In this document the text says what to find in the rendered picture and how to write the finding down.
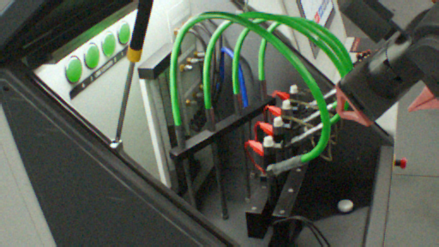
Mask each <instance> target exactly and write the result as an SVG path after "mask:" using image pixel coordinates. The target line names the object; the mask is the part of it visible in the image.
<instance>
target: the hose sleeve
mask: <svg viewBox="0 0 439 247"><path fill-rule="evenodd" d="M302 155H303V154H301V155H298V156H297V157H294V158H291V159H290V160H284V161H281V162H279V163H277V164H276V165H274V166H273V170H274V172H275V173H280V172H284V171H288V170H291V169H292V168H296V167H299V166H301V165H304V164H306V163H304V162H303V161H302V160H301V156H302Z"/></svg>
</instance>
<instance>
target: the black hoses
mask: <svg viewBox="0 0 439 247"><path fill-rule="evenodd" d="M205 21H206V22H208V23H209V24H210V25H211V26H212V27H213V28H214V29H217V28H218V27H217V26H216V25H215V24H214V23H213V22H212V21H210V20H209V19H208V20H205ZM194 27H200V29H203V30H204V31H205V33H206V34H207V35H208V36H209V38H210V39H211V38H212V34H211V33H210V32H209V30H208V29H206V28H205V27H204V26H203V25H202V24H200V23H196V24H195V25H194ZM188 33H193V34H194V35H195V36H196V37H197V38H198V39H199V40H200V42H201V44H202V46H203V48H204V56H205V55H206V52H207V46H206V44H205V43H204V41H205V40H204V39H203V38H202V37H201V36H200V35H199V34H198V33H197V32H196V31H195V30H192V29H190V30H189V31H188ZM221 49H222V34H221V35H220V37H219V55H218V62H217V66H216V46H215V47H214V50H213V57H212V65H211V64H210V69H211V70H212V71H211V79H210V99H211V105H212V107H213V114H214V113H216V114H217V115H218V118H217V117H216V115H215V114H214V119H215V121H216V123H219V122H221V121H222V120H223V118H222V116H221V113H220V112H219V111H216V110H215V108H216V104H217V101H218V98H219V96H220V93H221V90H222V87H223V81H222V79H221V77H220V65H221V59H222V52H221ZM214 77H215V79H214ZM218 80H219V88H218V91H217V93H216V86H217V82H218ZM215 94H216V98H215V100H214V97H215ZM213 101H214V102H213ZM197 105H201V109H200V110H201V111H197V112H196V114H195V115H194V120H193V118H191V119H190V124H189V128H190V129H192V130H193V131H196V132H198V131H201V129H202V127H203V125H205V123H206V122H207V119H206V113H205V107H206V106H205V100H204V101H203V102H197ZM196 115H197V116H200V115H201V118H200V117H197V116H196ZM196 119H198V120H199V121H200V124H198V123H197V122H196V121H195V120H196ZM193 124H195V125H196V126H197V127H198V129H197V128H196V127H194V126H193Z"/></svg>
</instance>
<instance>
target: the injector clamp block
mask: <svg viewBox="0 0 439 247"><path fill-rule="evenodd" d="M313 141H314V143H315V147H316V146H317V144H318V143H319V135H317V136H314V138H313ZM313 149H314V147H313V146H312V143H311V141H310V139H309V140H308V141H306V142H302V144H301V146H300V148H299V150H298V153H297V156H298V155H301V154H306V153H310V151H311V150H313ZM317 161H318V157H315V158H314V159H313V160H310V161H309V162H307V163H306V164H304V165H301V166H299V167H296V168H292V169H291V172H290V174H289V176H288V177H287V176H286V174H285V178H286V183H285V185H284V189H283V191H282V192H281V195H280V198H279V182H278V174H277V175H275V178H276V183H275V184H276V193H277V204H276V208H275V210H274V212H273V215H272V216H273V221H271V220H270V218H269V217H270V210H269V202H268V182H262V181H261V180H260V182H259V184H258V186H257V188H256V191H255V193H254V195H253V196H252V197H251V201H250V204H249V205H248V207H247V208H246V210H245V211H244V212H245V218H246V223H247V230H248V238H259V239H264V237H265V235H266V232H267V231H268V227H269V226H272V227H273V232H274V241H277V242H286V243H290V241H291V239H292V235H293V233H294V231H295V229H296V230H300V231H302V230H303V227H304V223H303V222H302V221H301V220H293V221H288V222H283V223H281V225H279V223H277V224H274V222H275V221H276V220H283V219H285V218H290V217H295V216H302V217H304V218H305V219H306V216H307V214H308V211H309V209H310V184H311V179H312V178H313V174H314V172H315V169H316V166H317Z"/></svg>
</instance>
